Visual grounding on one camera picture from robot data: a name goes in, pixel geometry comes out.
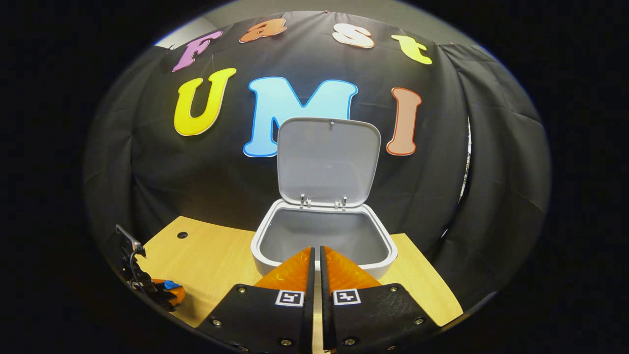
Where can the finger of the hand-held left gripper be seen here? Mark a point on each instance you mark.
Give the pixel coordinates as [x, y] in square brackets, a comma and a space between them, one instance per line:
[174, 296]

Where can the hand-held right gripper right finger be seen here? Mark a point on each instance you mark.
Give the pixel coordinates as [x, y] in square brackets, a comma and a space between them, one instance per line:
[328, 319]

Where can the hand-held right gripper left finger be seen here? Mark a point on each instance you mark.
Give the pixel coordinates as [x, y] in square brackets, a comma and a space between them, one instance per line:
[308, 319]

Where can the blue paper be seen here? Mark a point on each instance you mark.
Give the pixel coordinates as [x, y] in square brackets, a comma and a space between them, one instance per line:
[171, 284]

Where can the white desktop garbage bin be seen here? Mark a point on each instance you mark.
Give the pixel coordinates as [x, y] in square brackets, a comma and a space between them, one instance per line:
[327, 162]

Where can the wooden desktop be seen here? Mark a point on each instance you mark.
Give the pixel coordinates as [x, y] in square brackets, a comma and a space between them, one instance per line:
[216, 260]

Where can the black backdrop cloth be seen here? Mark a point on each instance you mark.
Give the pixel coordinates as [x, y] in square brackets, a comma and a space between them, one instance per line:
[196, 177]

